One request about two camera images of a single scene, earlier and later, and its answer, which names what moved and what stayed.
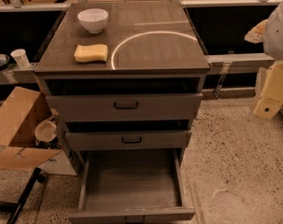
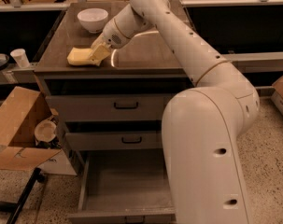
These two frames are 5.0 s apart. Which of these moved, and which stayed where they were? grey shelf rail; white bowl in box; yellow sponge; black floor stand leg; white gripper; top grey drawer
Moved: white gripper; yellow sponge
Stayed: grey shelf rail; black floor stand leg; white bowl in box; top grey drawer
